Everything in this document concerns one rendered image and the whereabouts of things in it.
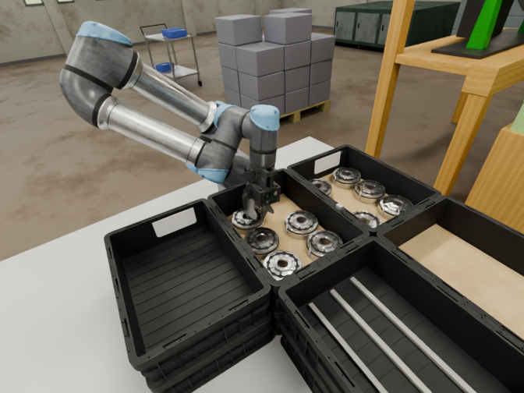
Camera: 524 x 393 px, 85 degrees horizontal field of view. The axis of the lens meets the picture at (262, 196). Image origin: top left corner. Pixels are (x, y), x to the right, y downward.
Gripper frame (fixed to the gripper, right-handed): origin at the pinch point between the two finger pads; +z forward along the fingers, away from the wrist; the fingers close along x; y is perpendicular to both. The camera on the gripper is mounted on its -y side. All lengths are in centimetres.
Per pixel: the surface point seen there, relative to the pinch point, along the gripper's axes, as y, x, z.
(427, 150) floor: -74, 245, 56
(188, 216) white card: -7.0, -20.1, -1.8
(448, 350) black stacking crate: 57, 13, 1
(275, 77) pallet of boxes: -212, 148, 7
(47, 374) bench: 7, -64, 23
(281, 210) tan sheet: 1.0, 9.7, 1.0
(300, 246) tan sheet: 17.3, 5.2, 1.5
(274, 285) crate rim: 30.6, -13.3, -6.2
